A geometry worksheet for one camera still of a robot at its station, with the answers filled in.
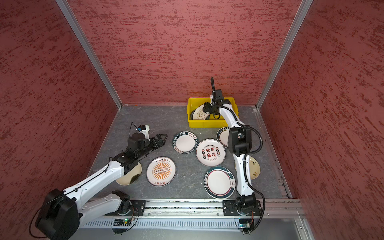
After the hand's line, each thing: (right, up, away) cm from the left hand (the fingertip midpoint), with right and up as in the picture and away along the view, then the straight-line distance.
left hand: (162, 140), depth 83 cm
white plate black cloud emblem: (+21, +17, +30) cm, 40 cm away
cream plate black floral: (-18, -21, +1) cm, 27 cm away
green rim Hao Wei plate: (+12, -4, +17) cm, 21 cm away
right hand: (+27, +18, +21) cm, 38 cm away
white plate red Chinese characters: (+29, -10, +12) cm, 32 cm away
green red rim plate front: (+32, -24, -1) cm, 40 cm away
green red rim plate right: (+38, 0, +21) cm, 43 cm away
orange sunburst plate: (-2, -19, +4) cm, 19 cm away
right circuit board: (+43, -39, -12) cm, 59 cm away
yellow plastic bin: (+17, +26, +32) cm, 44 cm away
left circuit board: (-17, -39, -11) cm, 44 cm away
